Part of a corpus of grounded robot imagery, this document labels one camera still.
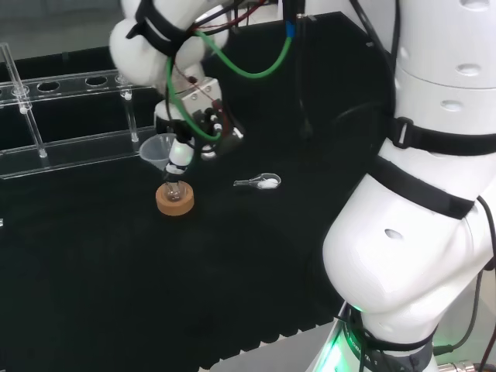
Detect translucent plastic funnel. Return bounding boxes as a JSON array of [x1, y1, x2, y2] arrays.
[[139, 133, 178, 183]]

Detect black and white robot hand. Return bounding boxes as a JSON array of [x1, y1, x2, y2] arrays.
[[153, 76, 246, 183]]

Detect thin black cable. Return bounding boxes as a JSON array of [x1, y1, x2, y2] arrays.
[[432, 195, 496, 372]]

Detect black bench cloth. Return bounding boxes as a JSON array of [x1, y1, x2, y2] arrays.
[[0, 10, 400, 372]]

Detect glass weighing funnel with powder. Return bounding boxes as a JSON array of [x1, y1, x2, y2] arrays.
[[233, 173, 282, 191]]

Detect clear acrylic funnel stand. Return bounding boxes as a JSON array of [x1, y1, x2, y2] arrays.
[[0, 42, 164, 181]]

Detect cork ring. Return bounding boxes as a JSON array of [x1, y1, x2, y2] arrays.
[[155, 181, 195, 218]]

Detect glass round-bottom flask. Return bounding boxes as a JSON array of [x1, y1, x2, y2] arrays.
[[162, 178, 184, 202]]

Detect black cable with blue plug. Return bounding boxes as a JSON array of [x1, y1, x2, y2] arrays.
[[284, 0, 315, 140]]

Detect green cable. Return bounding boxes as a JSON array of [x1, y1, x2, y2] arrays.
[[165, 29, 293, 143]]

